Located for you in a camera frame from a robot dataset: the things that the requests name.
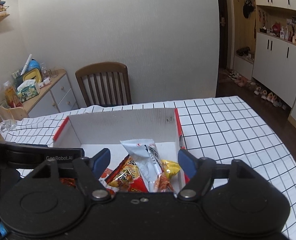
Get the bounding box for silver white snack packet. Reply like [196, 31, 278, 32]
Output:
[120, 139, 174, 193]

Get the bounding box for dark entrance door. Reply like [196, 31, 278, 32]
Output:
[215, 0, 230, 98]

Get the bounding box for checkered tablecloth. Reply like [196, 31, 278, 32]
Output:
[0, 95, 296, 240]

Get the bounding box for white orange snack packet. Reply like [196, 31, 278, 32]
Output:
[99, 168, 119, 195]

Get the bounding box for green tissue pack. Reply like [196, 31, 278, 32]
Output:
[16, 79, 40, 102]

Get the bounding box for white cabinet wall unit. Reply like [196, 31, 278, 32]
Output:
[232, 0, 296, 127]

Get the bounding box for black hanging bag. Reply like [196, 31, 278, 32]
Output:
[242, 0, 254, 19]

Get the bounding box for red yellow snack bag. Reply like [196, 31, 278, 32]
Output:
[110, 155, 148, 193]

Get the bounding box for orange drink bottle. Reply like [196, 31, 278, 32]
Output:
[3, 81, 23, 108]

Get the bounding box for orange foil snack bag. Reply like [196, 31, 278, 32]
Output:
[60, 178, 76, 188]

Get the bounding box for wooden chair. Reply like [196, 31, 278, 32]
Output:
[75, 62, 132, 107]

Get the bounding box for yellow blue storage container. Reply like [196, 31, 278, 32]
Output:
[12, 59, 42, 86]

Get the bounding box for white drawer sideboard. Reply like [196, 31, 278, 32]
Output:
[0, 68, 80, 120]

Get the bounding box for red cardboard box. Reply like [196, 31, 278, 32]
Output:
[47, 107, 191, 194]

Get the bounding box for yellow snack packet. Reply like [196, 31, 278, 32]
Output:
[162, 159, 181, 180]

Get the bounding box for clear drinking glass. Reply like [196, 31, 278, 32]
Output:
[0, 106, 16, 130]

